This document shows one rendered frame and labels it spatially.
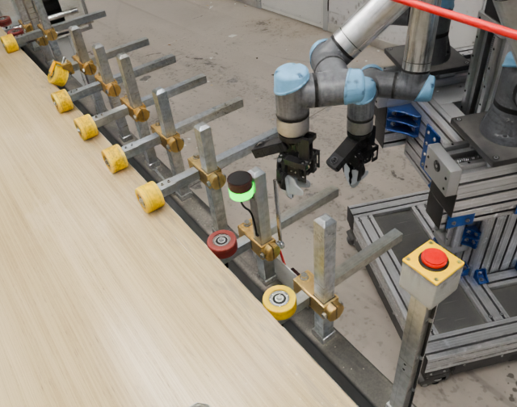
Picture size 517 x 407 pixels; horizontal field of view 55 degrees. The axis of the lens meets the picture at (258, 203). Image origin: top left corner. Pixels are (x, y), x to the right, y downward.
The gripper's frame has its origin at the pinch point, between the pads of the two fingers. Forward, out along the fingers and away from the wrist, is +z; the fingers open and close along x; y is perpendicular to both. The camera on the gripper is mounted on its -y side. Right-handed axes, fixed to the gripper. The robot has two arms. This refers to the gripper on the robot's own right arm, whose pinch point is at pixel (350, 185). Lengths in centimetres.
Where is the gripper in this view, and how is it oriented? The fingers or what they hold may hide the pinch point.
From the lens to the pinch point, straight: 158.8
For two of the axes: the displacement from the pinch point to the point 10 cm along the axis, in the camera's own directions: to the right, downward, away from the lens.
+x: -5.9, -5.0, 6.3
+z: 0.8, 7.4, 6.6
